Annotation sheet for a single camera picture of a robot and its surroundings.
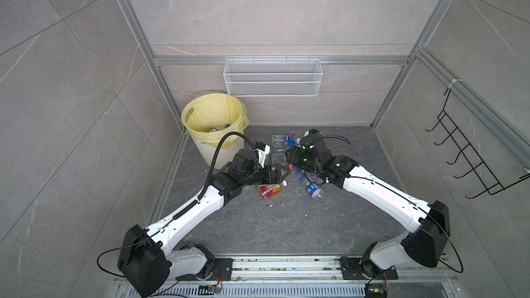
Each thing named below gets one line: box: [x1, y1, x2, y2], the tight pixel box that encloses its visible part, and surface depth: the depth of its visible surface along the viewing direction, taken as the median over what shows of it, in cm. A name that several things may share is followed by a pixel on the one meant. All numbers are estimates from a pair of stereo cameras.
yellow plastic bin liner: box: [181, 92, 250, 147], surface depth 96 cm
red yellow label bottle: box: [258, 183, 281, 201], surface depth 90 cm
